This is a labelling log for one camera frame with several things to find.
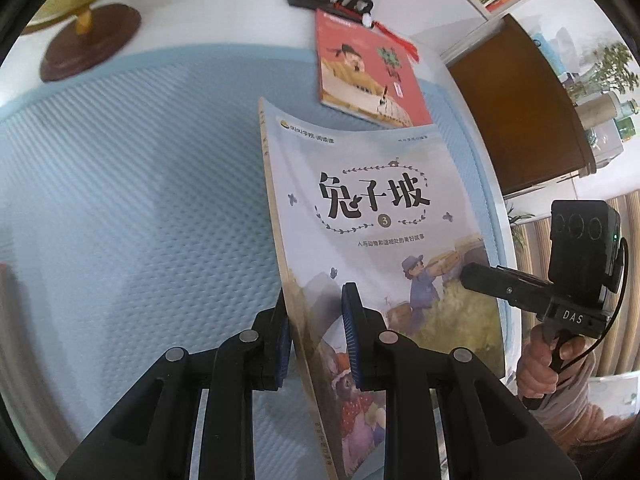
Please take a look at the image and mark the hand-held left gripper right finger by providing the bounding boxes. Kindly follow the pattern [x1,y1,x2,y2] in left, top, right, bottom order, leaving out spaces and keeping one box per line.
[340,282,593,480]

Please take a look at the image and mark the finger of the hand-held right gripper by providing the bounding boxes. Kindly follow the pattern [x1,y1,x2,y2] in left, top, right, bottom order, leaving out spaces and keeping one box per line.
[458,262,557,325]

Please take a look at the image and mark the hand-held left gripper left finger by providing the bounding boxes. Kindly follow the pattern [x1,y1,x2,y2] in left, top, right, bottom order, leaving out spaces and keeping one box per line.
[55,287,293,480]

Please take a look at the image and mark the farmer picture book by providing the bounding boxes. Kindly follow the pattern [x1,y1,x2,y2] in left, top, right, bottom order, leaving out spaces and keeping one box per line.
[257,97,506,480]

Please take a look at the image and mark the red poet picture book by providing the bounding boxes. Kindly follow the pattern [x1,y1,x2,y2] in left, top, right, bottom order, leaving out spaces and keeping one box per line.
[314,8,433,128]

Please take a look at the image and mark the person's right forearm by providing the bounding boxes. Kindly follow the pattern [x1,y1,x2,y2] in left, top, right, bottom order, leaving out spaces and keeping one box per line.
[537,355,640,441]

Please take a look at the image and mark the person's right hand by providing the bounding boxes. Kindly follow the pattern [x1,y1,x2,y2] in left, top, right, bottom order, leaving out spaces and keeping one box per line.
[515,336,595,403]

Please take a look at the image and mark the wooden slat panel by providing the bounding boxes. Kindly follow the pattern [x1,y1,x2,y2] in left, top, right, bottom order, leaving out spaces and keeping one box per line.
[512,192,640,376]

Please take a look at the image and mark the beige cylinder container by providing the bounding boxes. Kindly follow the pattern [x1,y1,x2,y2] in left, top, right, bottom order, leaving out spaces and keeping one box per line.
[582,92,621,131]

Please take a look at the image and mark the dark wooden cabinet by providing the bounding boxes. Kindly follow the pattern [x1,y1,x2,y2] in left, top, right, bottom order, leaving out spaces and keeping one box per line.
[446,13,601,198]

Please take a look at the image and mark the potted plant on cabinet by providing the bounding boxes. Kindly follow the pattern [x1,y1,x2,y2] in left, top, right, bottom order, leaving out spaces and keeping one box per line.
[570,42,636,106]

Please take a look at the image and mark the light blue tissue box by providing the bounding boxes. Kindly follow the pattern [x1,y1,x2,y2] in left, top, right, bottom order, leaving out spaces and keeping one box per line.
[530,32,563,68]

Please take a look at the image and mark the light blue textured mat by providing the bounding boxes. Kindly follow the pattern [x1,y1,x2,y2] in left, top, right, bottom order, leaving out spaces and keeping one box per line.
[0,42,518,480]

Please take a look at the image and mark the antique tan globe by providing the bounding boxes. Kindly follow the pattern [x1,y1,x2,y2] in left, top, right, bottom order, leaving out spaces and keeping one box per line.
[20,0,142,83]

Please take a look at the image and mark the black cable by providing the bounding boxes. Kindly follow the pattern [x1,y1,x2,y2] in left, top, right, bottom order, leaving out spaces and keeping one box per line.
[560,237,630,376]

